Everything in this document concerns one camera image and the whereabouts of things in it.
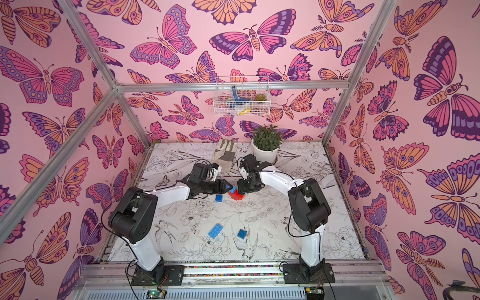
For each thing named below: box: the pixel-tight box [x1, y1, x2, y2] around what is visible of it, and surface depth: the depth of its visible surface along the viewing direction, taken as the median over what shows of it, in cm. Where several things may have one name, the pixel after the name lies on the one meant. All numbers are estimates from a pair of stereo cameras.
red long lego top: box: [227, 189, 245, 201], surface depth 93 cm
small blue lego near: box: [237, 228, 247, 240], surface depth 85 cm
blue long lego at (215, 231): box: [208, 223, 224, 240], surface depth 86 cm
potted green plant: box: [251, 124, 287, 165], surface depth 100 cm
